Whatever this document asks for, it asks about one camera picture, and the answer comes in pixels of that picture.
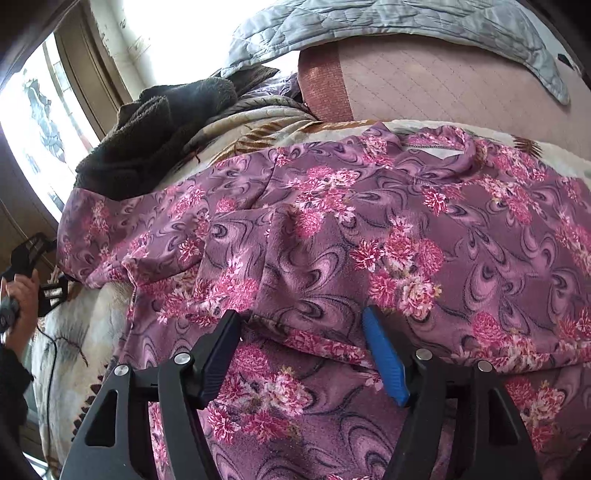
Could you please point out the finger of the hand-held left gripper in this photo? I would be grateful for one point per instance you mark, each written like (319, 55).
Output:
(23, 258)
(51, 295)

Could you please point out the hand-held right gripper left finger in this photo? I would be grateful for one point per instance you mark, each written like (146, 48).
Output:
(220, 355)

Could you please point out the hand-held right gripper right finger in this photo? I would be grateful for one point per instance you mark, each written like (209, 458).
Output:
(385, 357)

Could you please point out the purple floral garment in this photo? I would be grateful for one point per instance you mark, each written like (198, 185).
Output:
(323, 258)

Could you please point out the person's left forearm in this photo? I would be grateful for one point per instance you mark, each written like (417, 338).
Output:
(13, 387)

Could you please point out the person's left hand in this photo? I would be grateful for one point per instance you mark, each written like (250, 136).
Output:
(25, 300)

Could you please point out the cream leaf printed blanket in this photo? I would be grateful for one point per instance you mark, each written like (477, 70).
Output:
(83, 332)

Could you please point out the window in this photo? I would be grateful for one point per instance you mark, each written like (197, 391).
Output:
(32, 120)

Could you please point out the dark brown fleece cloth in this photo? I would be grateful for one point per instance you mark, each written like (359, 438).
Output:
(138, 138)

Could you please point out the purple patterned cloth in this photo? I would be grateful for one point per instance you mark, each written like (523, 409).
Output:
(265, 90)

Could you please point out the pink quilted mattress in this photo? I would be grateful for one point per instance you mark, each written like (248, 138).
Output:
(438, 87)

